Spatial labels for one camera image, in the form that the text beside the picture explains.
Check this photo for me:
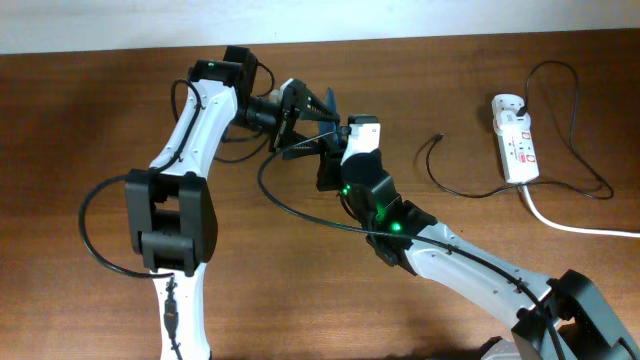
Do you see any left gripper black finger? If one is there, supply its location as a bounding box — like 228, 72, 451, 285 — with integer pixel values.
282, 132, 321, 160
299, 90, 340, 122

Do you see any black charger cable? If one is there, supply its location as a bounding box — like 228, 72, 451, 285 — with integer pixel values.
424, 60, 615, 201

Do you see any blue smartphone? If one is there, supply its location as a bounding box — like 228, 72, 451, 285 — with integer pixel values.
318, 88, 345, 147

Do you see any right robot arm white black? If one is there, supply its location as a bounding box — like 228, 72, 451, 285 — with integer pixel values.
318, 148, 639, 359

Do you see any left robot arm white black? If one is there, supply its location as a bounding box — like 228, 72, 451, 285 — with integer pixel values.
125, 46, 339, 359

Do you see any white charger adapter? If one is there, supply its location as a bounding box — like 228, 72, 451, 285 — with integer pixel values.
493, 110, 531, 135

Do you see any white power strip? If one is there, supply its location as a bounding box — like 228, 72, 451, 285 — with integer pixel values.
491, 94, 539, 184

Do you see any white power strip cord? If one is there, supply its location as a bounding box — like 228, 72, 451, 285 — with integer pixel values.
518, 183, 640, 239

